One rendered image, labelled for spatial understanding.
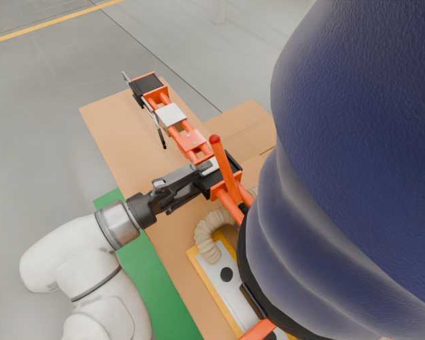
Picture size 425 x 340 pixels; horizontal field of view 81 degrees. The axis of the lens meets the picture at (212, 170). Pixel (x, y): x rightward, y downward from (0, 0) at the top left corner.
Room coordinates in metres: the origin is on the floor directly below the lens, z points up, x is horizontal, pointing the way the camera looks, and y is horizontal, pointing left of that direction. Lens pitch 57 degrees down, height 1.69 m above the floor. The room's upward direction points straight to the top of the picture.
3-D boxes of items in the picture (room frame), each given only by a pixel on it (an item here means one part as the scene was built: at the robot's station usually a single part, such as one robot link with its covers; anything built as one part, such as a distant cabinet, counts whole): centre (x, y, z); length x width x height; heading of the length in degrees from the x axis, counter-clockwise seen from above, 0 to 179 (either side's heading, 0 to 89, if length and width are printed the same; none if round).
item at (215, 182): (0.31, -0.01, 1.20); 0.10 x 0.08 x 0.06; 124
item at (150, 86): (0.60, 0.18, 1.21); 0.08 x 0.07 x 0.05; 34
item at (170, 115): (0.49, 0.11, 1.20); 0.07 x 0.07 x 0.04; 34
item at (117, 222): (0.19, 0.19, 1.20); 0.09 x 0.06 x 0.09; 34
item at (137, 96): (0.53, 0.20, 1.21); 0.31 x 0.03 x 0.05; 34
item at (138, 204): (0.23, 0.13, 1.20); 0.09 x 0.07 x 0.08; 124
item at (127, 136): (0.67, 0.25, 0.74); 0.60 x 0.40 x 0.40; 33
